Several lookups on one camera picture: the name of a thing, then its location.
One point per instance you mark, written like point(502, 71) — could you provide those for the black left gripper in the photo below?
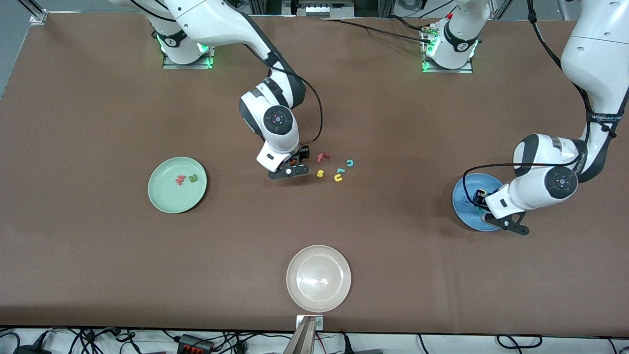
point(477, 199)

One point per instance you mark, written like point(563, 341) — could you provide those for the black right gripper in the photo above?
point(303, 152)

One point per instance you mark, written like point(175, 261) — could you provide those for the red foam letter w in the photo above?
point(181, 182)

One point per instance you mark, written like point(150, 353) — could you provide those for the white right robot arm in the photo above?
point(221, 19)

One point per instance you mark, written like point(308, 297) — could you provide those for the red foam letter f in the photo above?
point(320, 158)

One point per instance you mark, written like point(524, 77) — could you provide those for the blue plate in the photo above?
point(464, 216)

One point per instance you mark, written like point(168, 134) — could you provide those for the beige plate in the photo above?
point(319, 295)

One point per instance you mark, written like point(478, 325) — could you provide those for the green plate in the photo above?
point(167, 196)

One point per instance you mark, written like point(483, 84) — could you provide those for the grey electronics box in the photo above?
point(319, 10)

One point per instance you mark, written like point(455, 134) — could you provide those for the black red power strip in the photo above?
point(194, 344)

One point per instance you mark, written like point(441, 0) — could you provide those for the black power adapter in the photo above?
point(29, 350)

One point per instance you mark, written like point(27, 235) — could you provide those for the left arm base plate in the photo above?
point(432, 71)

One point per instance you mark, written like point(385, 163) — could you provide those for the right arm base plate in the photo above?
point(167, 67)

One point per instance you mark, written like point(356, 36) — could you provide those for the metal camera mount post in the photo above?
point(302, 339)

